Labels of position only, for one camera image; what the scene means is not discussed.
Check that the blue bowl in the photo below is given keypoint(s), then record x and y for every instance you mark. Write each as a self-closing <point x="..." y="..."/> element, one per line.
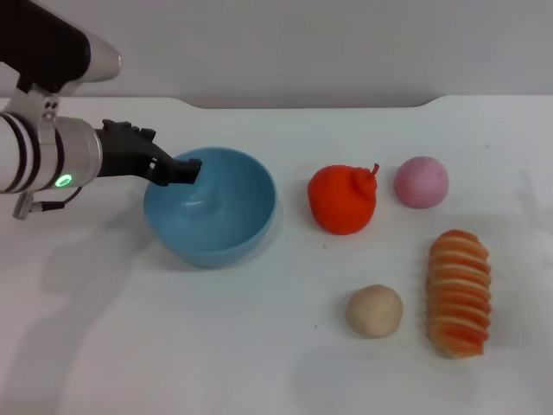
<point x="216" y="216"/>

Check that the pink round bun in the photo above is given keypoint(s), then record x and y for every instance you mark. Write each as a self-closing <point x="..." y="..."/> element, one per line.
<point x="421" y="181"/>

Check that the beige round bun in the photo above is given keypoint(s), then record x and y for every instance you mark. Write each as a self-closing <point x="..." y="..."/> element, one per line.
<point x="374" y="311"/>

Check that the orange striped bread loaf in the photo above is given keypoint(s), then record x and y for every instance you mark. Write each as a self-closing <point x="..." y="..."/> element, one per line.
<point x="459" y="298"/>

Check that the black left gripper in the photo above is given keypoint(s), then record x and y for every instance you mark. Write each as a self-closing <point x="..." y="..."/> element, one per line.
<point x="125" y="151"/>

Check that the orange toy fruit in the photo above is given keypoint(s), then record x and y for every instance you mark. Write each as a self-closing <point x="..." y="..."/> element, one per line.
<point x="341" y="201"/>

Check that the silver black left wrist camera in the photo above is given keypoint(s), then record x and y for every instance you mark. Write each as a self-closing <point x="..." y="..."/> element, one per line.
<point x="47" y="47"/>

